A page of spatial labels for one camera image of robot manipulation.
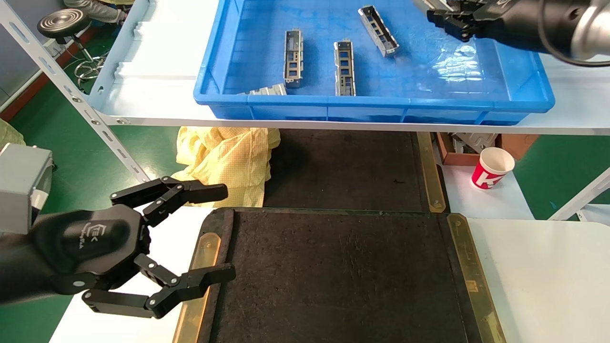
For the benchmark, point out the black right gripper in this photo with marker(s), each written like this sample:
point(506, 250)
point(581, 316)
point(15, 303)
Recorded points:
point(524, 21)

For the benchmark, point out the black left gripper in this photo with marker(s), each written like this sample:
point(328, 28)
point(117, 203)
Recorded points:
point(86, 247)

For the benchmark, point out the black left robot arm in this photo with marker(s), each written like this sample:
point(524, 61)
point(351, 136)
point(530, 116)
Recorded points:
point(14, 271)

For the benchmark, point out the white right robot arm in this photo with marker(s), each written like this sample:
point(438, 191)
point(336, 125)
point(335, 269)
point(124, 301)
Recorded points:
point(593, 28)

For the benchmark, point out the clear plastic film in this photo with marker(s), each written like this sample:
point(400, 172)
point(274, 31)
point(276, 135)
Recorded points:
point(448, 66)

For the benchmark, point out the yellow checked garment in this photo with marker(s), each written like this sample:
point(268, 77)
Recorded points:
point(224, 162)

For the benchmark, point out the blue plastic bin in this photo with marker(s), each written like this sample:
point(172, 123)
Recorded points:
point(381, 112)

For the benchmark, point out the scrap metal pieces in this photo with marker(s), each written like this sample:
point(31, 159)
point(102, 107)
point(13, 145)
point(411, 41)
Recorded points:
point(472, 142)

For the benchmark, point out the white metal shelf rack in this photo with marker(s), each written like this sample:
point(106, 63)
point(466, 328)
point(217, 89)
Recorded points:
point(157, 105)

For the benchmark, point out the brown cardboard box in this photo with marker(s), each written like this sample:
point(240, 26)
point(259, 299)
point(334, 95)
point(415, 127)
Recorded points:
point(517, 145)

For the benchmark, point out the black tray with brass edges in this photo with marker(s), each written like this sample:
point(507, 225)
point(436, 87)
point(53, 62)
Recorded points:
point(343, 276)
point(343, 166)

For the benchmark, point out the red white paper cup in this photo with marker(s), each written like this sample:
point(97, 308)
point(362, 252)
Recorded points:
point(491, 174)

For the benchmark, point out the white platform board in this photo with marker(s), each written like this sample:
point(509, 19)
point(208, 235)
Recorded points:
point(495, 205)

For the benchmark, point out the pale yellow cloth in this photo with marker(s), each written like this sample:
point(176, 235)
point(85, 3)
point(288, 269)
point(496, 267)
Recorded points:
point(9, 136)

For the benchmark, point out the person in grey trousers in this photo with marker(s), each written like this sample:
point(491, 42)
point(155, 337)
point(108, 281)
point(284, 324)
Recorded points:
point(95, 9)

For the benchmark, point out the black round stool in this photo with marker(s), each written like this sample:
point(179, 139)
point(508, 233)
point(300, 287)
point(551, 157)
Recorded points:
point(62, 23)

